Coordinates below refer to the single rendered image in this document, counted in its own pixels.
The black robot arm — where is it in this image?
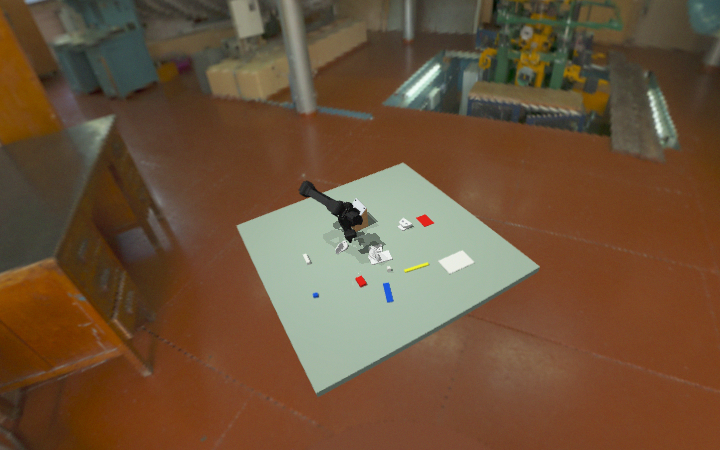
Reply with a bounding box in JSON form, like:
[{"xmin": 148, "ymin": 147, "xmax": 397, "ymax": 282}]
[{"xmin": 298, "ymin": 180, "xmax": 363, "ymax": 226}]

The blue rectangular block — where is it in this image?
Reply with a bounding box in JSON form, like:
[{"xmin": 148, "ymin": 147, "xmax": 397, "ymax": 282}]
[{"xmin": 383, "ymin": 283, "xmax": 394, "ymax": 303}]

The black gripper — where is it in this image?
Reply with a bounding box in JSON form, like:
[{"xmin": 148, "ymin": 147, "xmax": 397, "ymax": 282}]
[{"xmin": 338, "ymin": 218, "xmax": 357, "ymax": 243}]

